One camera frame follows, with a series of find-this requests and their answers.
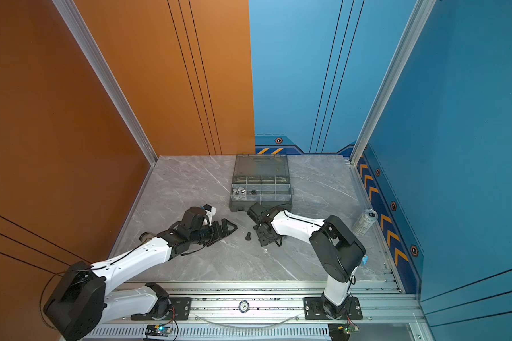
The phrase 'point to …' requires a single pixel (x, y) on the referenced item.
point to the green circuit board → (158, 329)
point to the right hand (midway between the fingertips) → (267, 237)
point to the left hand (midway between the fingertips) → (232, 230)
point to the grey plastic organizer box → (261, 178)
